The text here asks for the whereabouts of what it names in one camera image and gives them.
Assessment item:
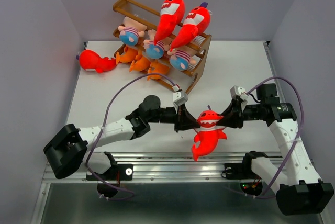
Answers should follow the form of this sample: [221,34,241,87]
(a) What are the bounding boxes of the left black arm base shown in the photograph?
[84,152,133,181]

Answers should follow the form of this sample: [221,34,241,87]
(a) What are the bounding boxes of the red shark plush top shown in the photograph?
[76,50,117,74]

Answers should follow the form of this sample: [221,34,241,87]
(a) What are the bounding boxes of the brown wooden toy shelf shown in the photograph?
[113,0,212,93]

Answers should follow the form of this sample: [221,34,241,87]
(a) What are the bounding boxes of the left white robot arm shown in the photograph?
[43,95,200,179]

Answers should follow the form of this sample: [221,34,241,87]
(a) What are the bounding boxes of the boy doll striped shirt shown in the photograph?
[167,46,197,71]

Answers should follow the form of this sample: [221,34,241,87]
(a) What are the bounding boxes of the boy doll blue pants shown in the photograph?
[143,30,172,59]

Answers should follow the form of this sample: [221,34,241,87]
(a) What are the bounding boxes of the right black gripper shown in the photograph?
[214,98,264,128]

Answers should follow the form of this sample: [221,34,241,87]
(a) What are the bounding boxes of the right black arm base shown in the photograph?
[221,151,268,180]

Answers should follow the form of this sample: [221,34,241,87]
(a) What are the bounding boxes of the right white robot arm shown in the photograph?
[219,83,334,216]

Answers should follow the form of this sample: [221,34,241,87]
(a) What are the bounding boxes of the aluminium mounting rail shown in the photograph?
[41,152,312,184]

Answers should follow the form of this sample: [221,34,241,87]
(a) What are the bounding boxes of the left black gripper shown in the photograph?
[148,103,200,132]

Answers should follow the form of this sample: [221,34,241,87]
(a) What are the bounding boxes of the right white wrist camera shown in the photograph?
[230,85,249,102]

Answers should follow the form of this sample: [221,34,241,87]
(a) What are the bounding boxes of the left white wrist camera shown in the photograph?
[172,84,188,108]

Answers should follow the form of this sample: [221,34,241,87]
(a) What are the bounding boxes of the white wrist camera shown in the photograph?
[172,84,188,108]
[230,85,249,102]

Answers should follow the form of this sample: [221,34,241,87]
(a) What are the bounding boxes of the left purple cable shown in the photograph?
[85,74,178,200]

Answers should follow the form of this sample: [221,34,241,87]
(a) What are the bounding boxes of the red shark plush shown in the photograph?
[191,105,228,162]
[153,0,186,45]
[169,2,211,52]
[76,50,117,74]

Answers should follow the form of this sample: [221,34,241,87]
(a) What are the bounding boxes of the orange shark plush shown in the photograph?
[129,51,151,72]
[147,60,170,80]
[115,46,138,64]

